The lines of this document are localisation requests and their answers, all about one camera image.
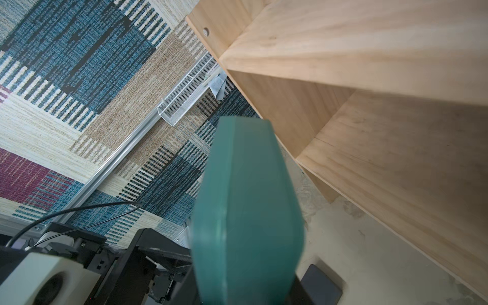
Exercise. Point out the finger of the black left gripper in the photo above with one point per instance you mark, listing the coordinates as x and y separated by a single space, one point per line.
127 275

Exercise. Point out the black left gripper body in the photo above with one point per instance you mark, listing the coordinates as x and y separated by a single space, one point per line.
83 246

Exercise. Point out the dark green pencil case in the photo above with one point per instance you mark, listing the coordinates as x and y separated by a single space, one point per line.
247 226

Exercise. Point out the wooden shelf unit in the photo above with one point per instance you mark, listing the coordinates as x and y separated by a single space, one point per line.
385 102

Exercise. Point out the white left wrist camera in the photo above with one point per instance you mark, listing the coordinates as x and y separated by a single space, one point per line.
35 278

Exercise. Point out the white wire mesh basket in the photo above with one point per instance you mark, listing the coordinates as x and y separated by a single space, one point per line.
205 76

